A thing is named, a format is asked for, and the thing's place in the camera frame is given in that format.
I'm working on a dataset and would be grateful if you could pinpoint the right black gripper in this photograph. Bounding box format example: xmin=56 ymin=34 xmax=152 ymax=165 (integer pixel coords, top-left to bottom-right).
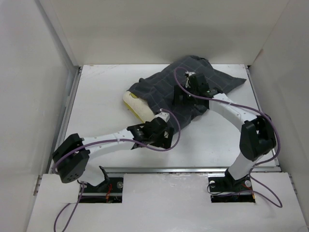
xmin=172 ymin=84 xmax=198 ymax=106

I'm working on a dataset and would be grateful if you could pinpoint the dark grey checked pillowcase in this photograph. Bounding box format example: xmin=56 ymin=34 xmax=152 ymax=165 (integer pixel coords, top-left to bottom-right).
xmin=128 ymin=55 xmax=246 ymax=129

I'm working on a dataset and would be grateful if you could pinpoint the cream yellow-edged pillow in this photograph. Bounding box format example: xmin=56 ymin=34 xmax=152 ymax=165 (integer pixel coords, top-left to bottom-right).
xmin=123 ymin=91 xmax=155 ymax=123

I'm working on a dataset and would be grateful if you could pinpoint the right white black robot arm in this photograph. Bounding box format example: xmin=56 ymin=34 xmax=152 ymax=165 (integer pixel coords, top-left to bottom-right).
xmin=173 ymin=72 xmax=276 ymax=194

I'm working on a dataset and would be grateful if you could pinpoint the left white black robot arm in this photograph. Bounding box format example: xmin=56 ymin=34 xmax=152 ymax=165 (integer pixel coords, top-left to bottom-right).
xmin=52 ymin=112 xmax=174 ymax=192

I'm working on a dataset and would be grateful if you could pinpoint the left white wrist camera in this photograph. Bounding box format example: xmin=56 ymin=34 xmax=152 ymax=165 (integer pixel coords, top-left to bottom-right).
xmin=154 ymin=112 xmax=170 ymax=123

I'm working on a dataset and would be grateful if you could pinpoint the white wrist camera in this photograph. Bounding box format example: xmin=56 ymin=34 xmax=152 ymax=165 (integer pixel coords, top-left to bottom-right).
xmin=154 ymin=112 xmax=170 ymax=123
xmin=184 ymin=71 xmax=196 ymax=78

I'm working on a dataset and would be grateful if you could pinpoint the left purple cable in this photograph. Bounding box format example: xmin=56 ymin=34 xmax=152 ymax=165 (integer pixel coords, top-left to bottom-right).
xmin=52 ymin=108 xmax=182 ymax=232

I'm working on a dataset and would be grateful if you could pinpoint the purple cable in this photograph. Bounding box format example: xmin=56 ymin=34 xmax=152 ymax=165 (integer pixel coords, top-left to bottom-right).
xmin=52 ymin=108 xmax=182 ymax=232
xmin=173 ymin=66 xmax=283 ymax=208

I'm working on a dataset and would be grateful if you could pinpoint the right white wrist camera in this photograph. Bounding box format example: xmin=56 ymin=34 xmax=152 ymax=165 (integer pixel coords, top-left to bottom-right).
xmin=184 ymin=71 xmax=196 ymax=78

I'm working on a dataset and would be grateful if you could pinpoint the aluminium front rail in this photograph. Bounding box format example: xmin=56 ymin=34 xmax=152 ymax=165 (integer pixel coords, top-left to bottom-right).
xmin=104 ymin=166 xmax=281 ymax=174

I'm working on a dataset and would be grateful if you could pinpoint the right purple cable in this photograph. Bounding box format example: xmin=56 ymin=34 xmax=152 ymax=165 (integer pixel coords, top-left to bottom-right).
xmin=173 ymin=66 xmax=283 ymax=208

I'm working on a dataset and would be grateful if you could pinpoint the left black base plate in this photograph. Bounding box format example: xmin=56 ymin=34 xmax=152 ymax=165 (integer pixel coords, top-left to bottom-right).
xmin=80 ymin=177 xmax=124 ymax=203

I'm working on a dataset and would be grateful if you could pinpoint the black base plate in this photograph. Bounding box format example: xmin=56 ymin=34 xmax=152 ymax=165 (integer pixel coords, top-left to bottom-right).
xmin=207 ymin=176 xmax=255 ymax=203
xmin=80 ymin=177 xmax=124 ymax=203

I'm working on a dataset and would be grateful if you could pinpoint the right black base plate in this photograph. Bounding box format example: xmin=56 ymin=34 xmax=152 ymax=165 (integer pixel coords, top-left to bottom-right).
xmin=207 ymin=176 xmax=255 ymax=203

